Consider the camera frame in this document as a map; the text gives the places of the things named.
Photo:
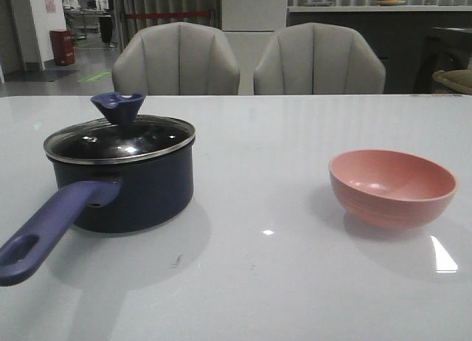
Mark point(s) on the pink bowl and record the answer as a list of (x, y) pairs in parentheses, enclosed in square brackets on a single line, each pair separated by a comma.
[(391, 189)]

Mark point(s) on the dark grey counter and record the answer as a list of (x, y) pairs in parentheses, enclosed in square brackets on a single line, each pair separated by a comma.
[(412, 41)]

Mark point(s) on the grey upholstered chair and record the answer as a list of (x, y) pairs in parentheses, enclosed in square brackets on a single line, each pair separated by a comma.
[(177, 59), (315, 58)]

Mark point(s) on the person in black clothes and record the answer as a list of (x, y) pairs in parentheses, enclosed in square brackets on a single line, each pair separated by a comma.
[(108, 28)]

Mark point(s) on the glass lid blue knob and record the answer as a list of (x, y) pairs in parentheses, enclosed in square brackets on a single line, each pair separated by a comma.
[(122, 135)]

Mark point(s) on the left grey upholstered chair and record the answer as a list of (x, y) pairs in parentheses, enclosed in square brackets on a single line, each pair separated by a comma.
[(177, 59)]

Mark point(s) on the beige cushion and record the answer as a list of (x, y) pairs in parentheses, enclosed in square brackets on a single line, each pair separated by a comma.
[(453, 82)]

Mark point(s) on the dark blue saucepan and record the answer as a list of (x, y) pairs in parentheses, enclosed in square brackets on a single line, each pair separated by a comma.
[(118, 198)]

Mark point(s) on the red barrier belt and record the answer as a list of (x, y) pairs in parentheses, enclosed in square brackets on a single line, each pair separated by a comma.
[(192, 14)]

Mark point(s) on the right grey upholstered chair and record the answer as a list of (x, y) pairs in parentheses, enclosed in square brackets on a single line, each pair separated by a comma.
[(315, 58)]

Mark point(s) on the red trash bin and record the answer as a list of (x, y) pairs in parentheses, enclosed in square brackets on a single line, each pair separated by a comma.
[(62, 47)]

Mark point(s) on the white drawer cabinet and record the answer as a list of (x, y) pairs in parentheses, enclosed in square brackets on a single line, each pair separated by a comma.
[(248, 24)]

